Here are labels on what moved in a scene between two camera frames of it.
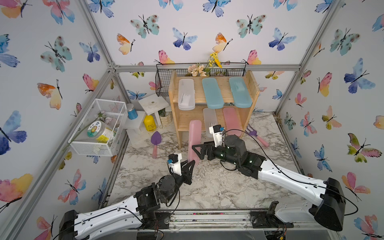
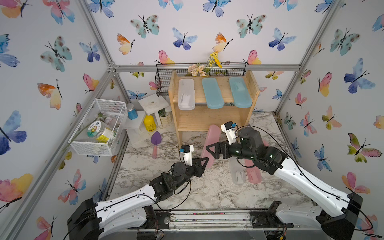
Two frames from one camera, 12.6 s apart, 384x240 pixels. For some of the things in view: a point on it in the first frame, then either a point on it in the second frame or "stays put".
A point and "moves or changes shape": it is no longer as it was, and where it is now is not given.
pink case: (232, 121) to (254, 174)
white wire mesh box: (97, 133) stays put
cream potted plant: (165, 116) stays put
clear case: (210, 120) to (238, 171)
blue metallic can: (132, 112) stays put
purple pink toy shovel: (156, 140) stays put
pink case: (195, 139) moves or changes shape
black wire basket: (162, 71) stays put
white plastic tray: (186, 98) stays put
